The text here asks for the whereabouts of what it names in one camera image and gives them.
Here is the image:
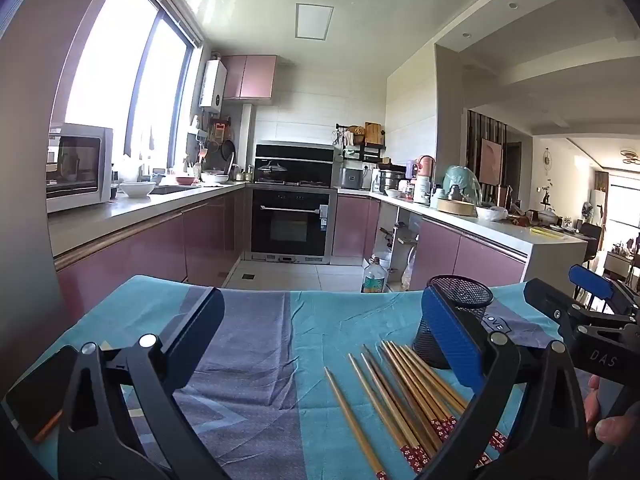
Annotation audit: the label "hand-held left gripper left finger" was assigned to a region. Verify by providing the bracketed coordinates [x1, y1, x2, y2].
[56, 286, 231, 480]

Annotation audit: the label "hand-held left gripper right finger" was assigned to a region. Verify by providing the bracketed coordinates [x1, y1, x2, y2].
[415, 284, 596, 480]

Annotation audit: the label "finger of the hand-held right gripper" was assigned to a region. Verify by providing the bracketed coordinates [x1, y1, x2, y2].
[524, 277, 640, 346]
[568, 264, 640, 318]

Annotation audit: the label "black mesh utensil holder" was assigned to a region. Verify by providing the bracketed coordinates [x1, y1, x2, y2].
[412, 275, 495, 368]

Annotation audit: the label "bunch of wooden chopsticks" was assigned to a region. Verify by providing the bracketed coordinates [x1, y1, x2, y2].
[323, 341, 508, 480]

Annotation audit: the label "person's right hand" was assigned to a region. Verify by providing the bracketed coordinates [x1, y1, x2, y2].
[586, 374, 640, 446]

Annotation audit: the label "dark dining chair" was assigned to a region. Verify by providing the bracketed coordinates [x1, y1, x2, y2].
[577, 222, 603, 261]

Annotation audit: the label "teal and grey printed tablecloth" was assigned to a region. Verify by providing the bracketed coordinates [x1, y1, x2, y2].
[30, 274, 591, 480]

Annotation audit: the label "pink base cabinets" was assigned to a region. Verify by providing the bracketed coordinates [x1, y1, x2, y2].
[55, 194, 251, 306]
[332, 195, 530, 292]

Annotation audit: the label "cooking oil bottle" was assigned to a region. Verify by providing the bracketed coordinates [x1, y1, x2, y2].
[361, 256, 388, 293]

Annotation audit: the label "round beige container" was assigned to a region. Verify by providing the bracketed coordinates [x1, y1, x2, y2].
[436, 197, 476, 217]

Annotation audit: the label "black built-in oven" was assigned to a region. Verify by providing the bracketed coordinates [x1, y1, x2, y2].
[250, 187, 335, 264]

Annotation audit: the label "green mesh food cover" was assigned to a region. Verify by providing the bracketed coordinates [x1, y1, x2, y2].
[442, 165, 482, 206]

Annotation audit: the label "large white bowl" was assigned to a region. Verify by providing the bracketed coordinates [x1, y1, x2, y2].
[119, 181, 157, 198]

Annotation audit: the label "black smartphone with orange case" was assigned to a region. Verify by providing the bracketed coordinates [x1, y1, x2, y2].
[4, 344, 81, 443]

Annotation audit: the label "pot with glass lid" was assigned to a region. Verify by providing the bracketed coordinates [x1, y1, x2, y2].
[257, 160, 289, 182]

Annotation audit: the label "black range hood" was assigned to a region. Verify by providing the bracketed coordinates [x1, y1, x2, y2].
[254, 141, 336, 187]

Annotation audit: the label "white microwave oven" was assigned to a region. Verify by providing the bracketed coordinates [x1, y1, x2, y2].
[46, 122, 115, 213]

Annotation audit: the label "grey refrigerator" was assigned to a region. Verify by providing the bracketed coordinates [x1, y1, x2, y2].
[0, 0, 131, 376]

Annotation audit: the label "large kitchen window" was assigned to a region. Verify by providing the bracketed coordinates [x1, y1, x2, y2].
[65, 0, 201, 171]

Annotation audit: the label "square ceiling light panel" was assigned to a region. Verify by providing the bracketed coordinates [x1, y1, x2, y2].
[294, 3, 335, 40]

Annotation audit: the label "black wall rack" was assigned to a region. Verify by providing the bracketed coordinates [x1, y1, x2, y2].
[334, 122, 387, 162]

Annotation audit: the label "white wall water heater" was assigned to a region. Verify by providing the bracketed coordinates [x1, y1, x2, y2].
[199, 59, 228, 111]

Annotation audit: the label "pink wall cabinet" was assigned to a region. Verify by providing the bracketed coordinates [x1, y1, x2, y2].
[221, 55, 277, 101]

